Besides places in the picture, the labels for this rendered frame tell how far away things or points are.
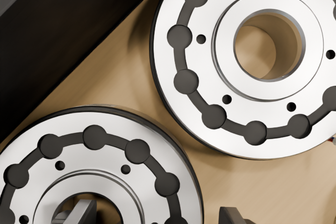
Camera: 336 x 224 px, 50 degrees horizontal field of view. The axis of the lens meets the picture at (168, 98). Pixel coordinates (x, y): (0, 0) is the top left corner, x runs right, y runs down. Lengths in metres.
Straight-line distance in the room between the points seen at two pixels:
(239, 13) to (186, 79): 0.04
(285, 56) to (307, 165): 0.06
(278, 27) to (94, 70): 0.10
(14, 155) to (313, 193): 0.15
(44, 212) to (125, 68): 0.08
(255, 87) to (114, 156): 0.07
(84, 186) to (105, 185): 0.01
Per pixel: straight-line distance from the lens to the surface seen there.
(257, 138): 0.17
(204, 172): 0.20
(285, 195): 0.21
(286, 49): 0.18
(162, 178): 0.17
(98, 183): 0.16
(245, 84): 0.16
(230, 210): 0.16
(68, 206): 0.19
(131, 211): 0.16
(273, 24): 0.18
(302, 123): 0.18
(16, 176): 0.18
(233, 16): 0.16
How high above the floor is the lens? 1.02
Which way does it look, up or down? 88 degrees down
